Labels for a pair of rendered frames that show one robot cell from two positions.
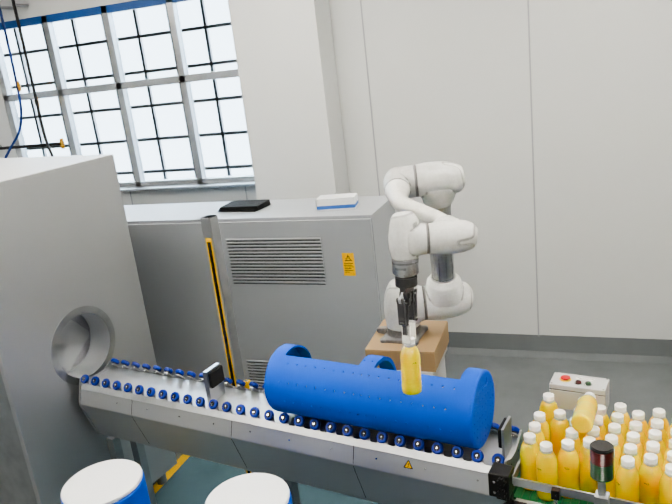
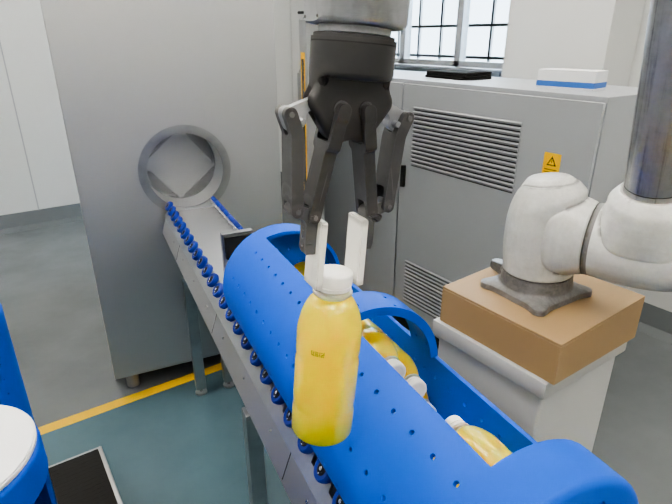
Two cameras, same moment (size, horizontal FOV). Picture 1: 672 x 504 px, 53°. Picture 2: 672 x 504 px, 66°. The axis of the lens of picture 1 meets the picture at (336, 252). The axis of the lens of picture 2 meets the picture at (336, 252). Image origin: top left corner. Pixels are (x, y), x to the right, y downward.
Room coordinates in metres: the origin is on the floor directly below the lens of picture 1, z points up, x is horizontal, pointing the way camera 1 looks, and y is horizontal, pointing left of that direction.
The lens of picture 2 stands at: (1.74, -0.48, 1.64)
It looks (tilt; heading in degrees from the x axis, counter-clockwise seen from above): 23 degrees down; 34
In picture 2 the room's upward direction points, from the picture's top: straight up
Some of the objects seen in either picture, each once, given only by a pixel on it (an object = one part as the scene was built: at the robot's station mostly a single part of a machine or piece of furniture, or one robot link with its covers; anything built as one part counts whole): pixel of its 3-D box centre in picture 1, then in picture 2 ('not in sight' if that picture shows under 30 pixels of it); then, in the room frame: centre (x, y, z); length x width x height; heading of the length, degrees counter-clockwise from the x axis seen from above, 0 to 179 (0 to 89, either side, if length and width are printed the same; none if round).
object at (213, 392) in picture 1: (215, 383); (238, 254); (2.83, 0.62, 1.00); 0.10 x 0.04 x 0.15; 149
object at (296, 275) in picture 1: (245, 310); (428, 205); (4.48, 0.68, 0.72); 2.15 x 0.54 x 1.45; 68
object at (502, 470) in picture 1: (502, 481); not in sight; (1.95, -0.46, 0.95); 0.10 x 0.07 x 0.10; 149
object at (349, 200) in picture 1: (337, 201); (571, 79); (4.16, -0.05, 1.48); 0.24 x 0.12 x 0.08; 76
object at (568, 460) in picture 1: (568, 469); not in sight; (1.92, -0.67, 0.99); 0.07 x 0.07 x 0.19
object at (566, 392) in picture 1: (579, 392); not in sight; (2.29, -0.85, 1.05); 0.20 x 0.10 x 0.10; 59
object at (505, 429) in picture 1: (504, 437); not in sight; (2.15, -0.53, 0.99); 0.10 x 0.02 x 0.12; 149
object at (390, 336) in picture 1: (399, 329); (529, 276); (2.90, -0.25, 1.13); 0.22 x 0.18 x 0.06; 64
